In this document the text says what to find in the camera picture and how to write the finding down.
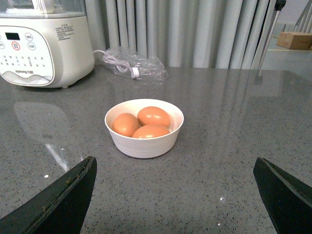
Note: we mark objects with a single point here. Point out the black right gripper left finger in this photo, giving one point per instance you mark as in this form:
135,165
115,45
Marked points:
58,209

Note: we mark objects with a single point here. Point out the white Joyoung blender appliance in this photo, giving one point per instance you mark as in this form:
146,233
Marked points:
44,43

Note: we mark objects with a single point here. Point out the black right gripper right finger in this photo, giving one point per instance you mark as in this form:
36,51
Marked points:
287,200

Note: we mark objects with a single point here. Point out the cardboard box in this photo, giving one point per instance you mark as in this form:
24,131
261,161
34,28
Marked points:
295,40

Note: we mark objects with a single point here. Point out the white bowl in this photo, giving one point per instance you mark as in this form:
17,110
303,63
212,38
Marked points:
145,148

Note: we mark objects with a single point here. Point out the clear plastic bag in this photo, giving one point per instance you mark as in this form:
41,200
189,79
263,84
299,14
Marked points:
128,63

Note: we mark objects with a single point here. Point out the brown egg in bowl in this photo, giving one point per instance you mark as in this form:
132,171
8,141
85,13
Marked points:
151,131
125,124
153,115

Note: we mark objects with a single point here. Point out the metal stand pole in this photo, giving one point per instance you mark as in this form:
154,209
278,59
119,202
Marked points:
279,4

